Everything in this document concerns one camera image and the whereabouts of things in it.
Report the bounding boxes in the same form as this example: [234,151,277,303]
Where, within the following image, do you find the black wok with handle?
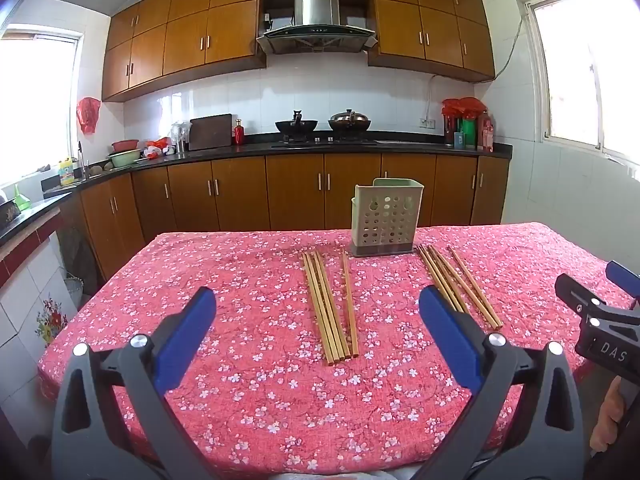
[274,109,320,135]

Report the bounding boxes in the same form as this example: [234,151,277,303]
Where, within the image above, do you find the black kitchen countertop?
[0,132,514,248]

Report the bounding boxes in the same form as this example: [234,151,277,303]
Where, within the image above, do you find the crumpled red white bags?
[142,137,176,159]

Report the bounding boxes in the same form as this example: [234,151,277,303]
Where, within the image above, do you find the gas stove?
[270,132,379,149]

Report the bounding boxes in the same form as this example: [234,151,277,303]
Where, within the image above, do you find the red floral tablecloth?
[37,221,640,477]

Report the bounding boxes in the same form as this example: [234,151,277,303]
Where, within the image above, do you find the red labelled bottle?
[477,110,496,154]

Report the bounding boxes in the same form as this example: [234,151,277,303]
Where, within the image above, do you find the white wire basket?
[62,269,85,312]

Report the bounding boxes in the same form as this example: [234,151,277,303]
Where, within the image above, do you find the steel range hood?
[256,0,378,56]

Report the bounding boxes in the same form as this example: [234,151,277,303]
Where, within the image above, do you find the wooden wall cabinets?
[101,0,496,104]

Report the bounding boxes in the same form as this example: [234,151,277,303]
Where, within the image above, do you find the person's right hand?
[589,376,626,455]

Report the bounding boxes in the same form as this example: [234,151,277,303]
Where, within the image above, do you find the sink faucet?
[76,141,92,181]

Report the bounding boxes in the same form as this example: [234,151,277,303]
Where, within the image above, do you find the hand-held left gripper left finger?
[50,286,223,480]

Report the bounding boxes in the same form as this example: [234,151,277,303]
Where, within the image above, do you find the dark cutting board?
[188,113,234,151]

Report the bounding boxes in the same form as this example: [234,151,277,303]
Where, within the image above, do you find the green basin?
[107,149,142,169]

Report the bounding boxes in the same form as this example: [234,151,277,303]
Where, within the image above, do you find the glass jar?
[170,121,194,155]

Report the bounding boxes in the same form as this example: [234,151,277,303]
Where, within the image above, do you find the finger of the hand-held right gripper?
[606,260,640,309]
[554,273,640,333]

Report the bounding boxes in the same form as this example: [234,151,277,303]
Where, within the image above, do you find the wall cable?
[425,2,532,122]

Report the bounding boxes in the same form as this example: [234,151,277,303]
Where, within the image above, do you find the wooden base cabinets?
[59,153,511,281]

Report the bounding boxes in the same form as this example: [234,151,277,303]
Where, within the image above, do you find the perforated green utensil holder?
[350,178,425,259]

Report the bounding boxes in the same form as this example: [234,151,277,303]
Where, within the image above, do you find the hanging red plastic bag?
[76,97,102,135]

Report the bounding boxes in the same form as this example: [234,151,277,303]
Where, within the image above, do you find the window beside sink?
[0,29,84,189]

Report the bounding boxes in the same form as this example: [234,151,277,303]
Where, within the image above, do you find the window beside table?
[519,0,640,167]

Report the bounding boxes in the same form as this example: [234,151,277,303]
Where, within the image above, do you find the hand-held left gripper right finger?
[415,286,586,480]

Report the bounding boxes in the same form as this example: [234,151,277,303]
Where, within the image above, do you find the wooden chopstick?
[306,252,340,363]
[317,251,352,359]
[311,252,346,361]
[426,244,471,315]
[417,245,446,295]
[447,246,505,327]
[431,244,501,332]
[301,253,334,366]
[422,244,462,311]
[341,250,360,358]

